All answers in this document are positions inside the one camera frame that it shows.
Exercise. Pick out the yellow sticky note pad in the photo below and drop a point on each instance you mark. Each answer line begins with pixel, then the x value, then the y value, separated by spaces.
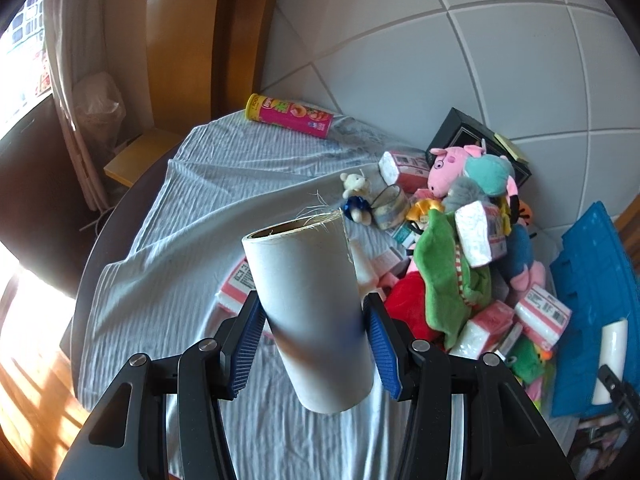
pixel 511 147

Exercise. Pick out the white paper roll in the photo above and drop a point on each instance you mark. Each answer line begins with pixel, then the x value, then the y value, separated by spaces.
pixel 611 355
pixel 310 310

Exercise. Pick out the small wooden table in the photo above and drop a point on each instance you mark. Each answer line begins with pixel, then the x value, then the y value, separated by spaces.
pixel 142 155

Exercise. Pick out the grey fur pompom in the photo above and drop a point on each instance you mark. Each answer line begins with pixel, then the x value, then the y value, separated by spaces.
pixel 462 194

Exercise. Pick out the clear plastic bag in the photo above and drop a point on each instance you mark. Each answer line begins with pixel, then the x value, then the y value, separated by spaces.
pixel 97 105

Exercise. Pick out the light blue striped cloth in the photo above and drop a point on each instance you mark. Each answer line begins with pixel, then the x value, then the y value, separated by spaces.
pixel 200 220

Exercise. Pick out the pink pig plush blue outfit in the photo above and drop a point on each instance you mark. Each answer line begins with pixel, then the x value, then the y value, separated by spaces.
pixel 522 255

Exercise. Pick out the blue plastic container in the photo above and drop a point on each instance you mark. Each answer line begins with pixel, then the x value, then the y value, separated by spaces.
pixel 585 280

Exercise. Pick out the pink yellow chips can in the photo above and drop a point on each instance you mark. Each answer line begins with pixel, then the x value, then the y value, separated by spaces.
pixel 290 116

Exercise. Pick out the small white bear plush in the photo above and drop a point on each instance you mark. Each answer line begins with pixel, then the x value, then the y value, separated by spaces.
pixel 357 195

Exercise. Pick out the pink pig plush teal dress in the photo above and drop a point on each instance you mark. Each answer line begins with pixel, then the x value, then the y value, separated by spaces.
pixel 480 170

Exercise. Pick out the pink green foil packet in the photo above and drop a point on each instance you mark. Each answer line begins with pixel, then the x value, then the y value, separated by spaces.
pixel 539 392

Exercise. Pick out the red pink box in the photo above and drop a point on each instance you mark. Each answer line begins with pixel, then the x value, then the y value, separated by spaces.
pixel 482 325

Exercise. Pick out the black gift box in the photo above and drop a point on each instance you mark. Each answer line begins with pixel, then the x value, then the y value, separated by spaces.
pixel 460 130

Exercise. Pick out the pink white tissue pack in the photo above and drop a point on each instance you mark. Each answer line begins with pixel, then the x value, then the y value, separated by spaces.
pixel 405 165
pixel 542 310
pixel 477 232
pixel 234 287

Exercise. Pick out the red plush toy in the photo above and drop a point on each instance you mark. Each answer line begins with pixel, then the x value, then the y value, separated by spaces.
pixel 415 307

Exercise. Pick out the patterned tape roll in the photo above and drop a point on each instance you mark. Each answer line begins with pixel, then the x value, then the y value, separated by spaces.
pixel 392 206

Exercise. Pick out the yellow duck plush green mask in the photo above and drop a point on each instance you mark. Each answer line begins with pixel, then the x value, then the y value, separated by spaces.
pixel 525 362

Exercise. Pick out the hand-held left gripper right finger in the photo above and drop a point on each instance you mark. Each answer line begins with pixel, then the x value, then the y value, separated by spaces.
pixel 382 345

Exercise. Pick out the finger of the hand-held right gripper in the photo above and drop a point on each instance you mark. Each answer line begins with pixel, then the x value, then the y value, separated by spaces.
pixel 616 392

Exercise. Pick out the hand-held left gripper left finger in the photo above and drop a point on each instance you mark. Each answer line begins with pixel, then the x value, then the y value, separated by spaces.
pixel 247 345

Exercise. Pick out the beige curtain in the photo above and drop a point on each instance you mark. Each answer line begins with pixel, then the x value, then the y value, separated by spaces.
pixel 75 85

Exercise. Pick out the green plush striped trim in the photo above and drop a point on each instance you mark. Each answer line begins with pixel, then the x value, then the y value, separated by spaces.
pixel 440 275

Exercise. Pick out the yellow satin flower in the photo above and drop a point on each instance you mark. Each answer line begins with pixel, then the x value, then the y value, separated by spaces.
pixel 425 208

